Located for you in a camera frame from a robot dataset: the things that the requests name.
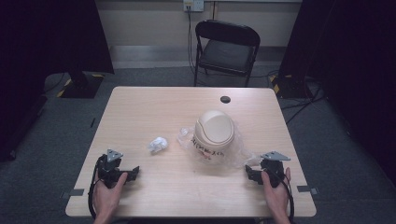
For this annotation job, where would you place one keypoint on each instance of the black curtain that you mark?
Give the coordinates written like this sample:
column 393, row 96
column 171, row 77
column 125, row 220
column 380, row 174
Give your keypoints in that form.
column 351, row 62
column 37, row 46

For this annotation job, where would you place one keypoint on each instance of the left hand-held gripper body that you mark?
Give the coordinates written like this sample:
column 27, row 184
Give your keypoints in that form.
column 107, row 169

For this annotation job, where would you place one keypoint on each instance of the person's right hand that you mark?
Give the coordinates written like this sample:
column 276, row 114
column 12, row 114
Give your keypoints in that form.
column 275, row 197

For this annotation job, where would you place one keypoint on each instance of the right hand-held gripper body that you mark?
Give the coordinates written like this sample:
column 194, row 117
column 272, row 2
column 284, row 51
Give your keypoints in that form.
column 274, row 169

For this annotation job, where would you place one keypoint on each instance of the white wall power outlet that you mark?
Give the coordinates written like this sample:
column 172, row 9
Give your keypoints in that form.
column 193, row 5

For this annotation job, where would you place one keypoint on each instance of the clear plastic bag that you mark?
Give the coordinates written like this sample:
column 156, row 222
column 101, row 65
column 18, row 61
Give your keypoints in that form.
column 239, row 154

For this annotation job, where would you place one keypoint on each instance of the person's left hand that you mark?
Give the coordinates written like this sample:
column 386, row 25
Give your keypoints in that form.
column 107, row 197

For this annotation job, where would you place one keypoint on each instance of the black stand base striped tape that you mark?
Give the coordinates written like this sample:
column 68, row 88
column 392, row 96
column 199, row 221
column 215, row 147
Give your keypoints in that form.
column 289, row 87
column 81, row 85

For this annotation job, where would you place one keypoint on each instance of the white paper ball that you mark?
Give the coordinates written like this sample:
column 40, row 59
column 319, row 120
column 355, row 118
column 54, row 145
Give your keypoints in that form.
column 157, row 144

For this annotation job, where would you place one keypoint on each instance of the small black floor strip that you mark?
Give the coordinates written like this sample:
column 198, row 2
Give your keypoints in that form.
column 92, row 122

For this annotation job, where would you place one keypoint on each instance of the black folding chair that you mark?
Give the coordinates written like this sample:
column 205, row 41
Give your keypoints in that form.
column 225, row 53

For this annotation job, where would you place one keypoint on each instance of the beige swing-lid trash bin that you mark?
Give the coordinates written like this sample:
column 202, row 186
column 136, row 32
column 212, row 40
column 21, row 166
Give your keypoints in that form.
column 214, row 132

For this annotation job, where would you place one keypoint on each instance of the grey tape strip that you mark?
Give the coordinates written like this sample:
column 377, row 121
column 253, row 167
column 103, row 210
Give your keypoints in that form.
column 307, row 189
column 73, row 193

